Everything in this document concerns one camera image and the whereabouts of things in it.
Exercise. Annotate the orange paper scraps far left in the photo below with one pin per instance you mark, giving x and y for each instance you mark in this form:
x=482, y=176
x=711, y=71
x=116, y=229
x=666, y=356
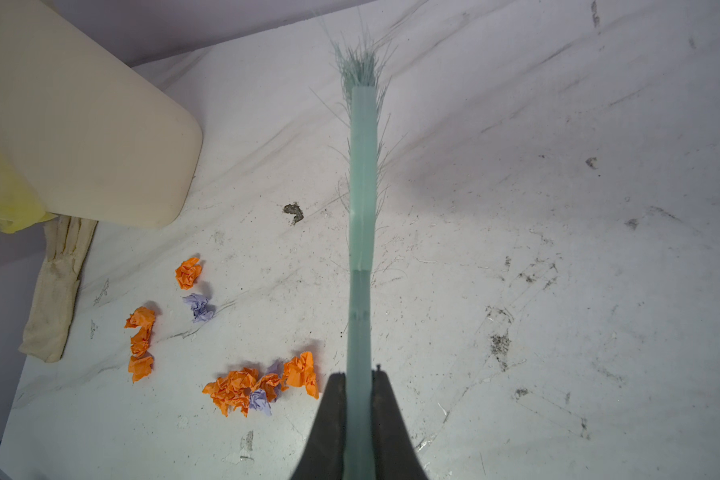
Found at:
x=141, y=361

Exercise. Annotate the cream fabric glove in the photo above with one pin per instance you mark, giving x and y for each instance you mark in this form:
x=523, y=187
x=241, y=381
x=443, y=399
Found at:
x=46, y=332

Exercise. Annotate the orange purple scraps centre left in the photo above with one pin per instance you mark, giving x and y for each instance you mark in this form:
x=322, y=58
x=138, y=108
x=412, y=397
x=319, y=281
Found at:
x=246, y=389

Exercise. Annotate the beige trash bin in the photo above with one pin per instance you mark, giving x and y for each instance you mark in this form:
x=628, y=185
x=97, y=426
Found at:
x=91, y=136

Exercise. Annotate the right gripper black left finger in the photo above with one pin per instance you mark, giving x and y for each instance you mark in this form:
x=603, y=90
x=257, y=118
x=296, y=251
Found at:
x=323, y=455

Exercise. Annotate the yellow plastic bin liner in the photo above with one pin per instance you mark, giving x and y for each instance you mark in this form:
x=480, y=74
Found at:
x=20, y=206

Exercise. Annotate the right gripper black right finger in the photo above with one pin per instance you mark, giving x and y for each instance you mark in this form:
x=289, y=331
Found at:
x=394, y=455

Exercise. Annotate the green hand brush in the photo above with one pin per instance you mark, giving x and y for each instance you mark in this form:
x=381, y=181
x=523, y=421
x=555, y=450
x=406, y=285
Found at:
x=360, y=68

